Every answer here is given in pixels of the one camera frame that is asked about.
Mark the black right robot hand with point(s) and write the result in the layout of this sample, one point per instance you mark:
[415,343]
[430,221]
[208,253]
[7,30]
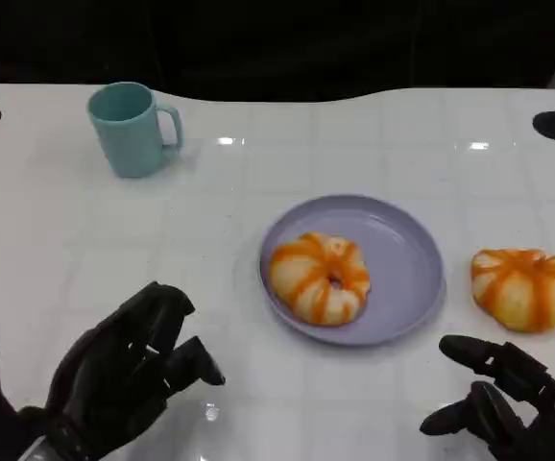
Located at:
[546,422]

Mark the pale green mug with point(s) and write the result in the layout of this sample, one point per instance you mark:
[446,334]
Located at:
[128,144]

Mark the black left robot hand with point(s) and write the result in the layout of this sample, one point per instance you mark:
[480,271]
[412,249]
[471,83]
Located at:
[109,379]

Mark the lilac plate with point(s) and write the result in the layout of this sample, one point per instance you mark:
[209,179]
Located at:
[402,269]

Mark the orange and white bread roll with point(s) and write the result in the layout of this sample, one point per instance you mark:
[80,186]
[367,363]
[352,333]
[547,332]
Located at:
[522,288]
[306,283]

